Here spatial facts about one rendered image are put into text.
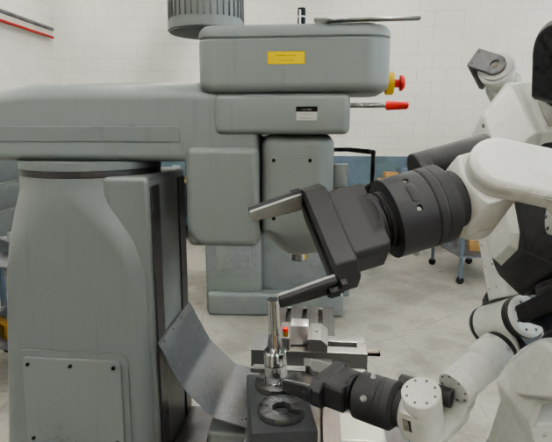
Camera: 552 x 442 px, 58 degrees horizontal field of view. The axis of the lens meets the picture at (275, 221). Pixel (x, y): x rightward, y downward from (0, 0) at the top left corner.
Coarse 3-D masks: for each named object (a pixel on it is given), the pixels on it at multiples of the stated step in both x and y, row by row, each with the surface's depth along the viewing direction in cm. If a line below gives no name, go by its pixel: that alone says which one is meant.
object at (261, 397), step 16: (256, 384) 103; (256, 400) 99; (272, 400) 97; (288, 400) 97; (256, 416) 94; (272, 416) 91; (288, 416) 91; (304, 416) 93; (256, 432) 89; (272, 432) 89; (288, 432) 89; (304, 432) 89
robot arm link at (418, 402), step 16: (384, 384) 88; (400, 384) 89; (416, 384) 84; (432, 384) 83; (384, 400) 86; (400, 400) 86; (416, 400) 82; (432, 400) 81; (448, 400) 86; (384, 416) 85; (400, 416) 84; (416, 416) 82; (432, 416) 81; (416, 432) 84; (432, 432) 83
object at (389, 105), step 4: (388, 100) 120; (352, 104) 121; (356, 104) 121; (360, 104) 121; (364, 104) 121; (368, 104) 121; (372, 104) 121; (376, 104) 121; (380, 104) 120; (384, 104) 120; (388, 104) 120; (392, 104) 120; (396, 104) 120; (400, 104) 120; (404, 104) 120; (408, 104) 120; (388, 108) 120; (392, 108) 120; (396, 108) 120; (400, 108) 120; (404, 108) 120
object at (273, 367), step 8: (264, 360) 102; (272, 360) 101; (280, 360) 101; (264, 368) 103; (272, 368) 101; (280, 368) 101; (272, 376) 102; (280, 376) 102; (272, 384) 102; (280, 384) 102
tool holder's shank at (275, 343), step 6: (270, 300) 99; (276, 300) 99; (270, 306) 99; (276, 306) 99; (270, 312) 99; (276, 312) 100; (270, 318) 100; (276, 318) 100; (270, 324) 100; (276, 324) 100; (270, 330) 100; (276, 330) 100; (270, 336) 101; (276, 336) 101; (270, 342) 101; (276, 342) 101; (270, 348) 101; (276, 348) 101
